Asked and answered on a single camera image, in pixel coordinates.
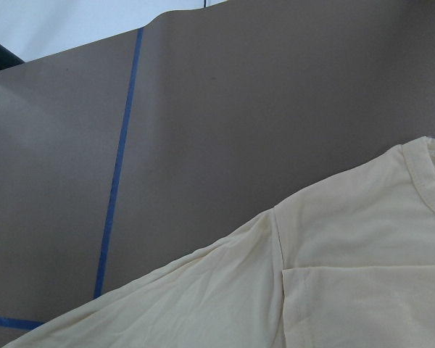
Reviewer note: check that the cream long-sleeve printed shirt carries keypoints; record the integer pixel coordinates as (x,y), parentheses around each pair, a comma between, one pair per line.
(346,262)

